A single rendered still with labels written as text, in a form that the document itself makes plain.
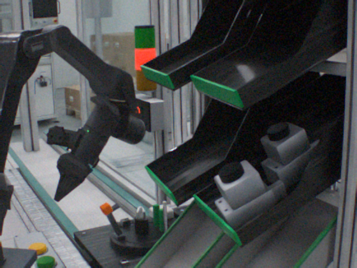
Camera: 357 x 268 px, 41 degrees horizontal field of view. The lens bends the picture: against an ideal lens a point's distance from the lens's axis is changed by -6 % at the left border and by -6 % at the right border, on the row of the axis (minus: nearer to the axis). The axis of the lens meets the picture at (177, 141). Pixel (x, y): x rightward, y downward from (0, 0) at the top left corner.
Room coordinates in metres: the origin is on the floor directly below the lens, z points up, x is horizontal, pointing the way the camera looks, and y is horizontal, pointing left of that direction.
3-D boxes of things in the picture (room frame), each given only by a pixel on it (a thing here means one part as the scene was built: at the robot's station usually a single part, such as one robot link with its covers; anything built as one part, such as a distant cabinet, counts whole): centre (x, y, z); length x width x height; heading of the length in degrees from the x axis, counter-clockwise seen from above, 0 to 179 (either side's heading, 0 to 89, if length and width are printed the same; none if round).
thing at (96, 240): (0.97, 0.08, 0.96); 0.24 x 0.24 x 0.02; 29
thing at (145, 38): (1.20, 0.07, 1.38); 0.05 x 0.05 x 0.05
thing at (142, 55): (1.20, 0.07, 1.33); 0.05 x 0.05 x 0.05
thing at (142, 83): (1.20, 0.07, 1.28); 0.05 x 0.05 x 0.05
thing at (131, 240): (0.97, 0.08, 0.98); 0.14 x 0.14 x 0.02
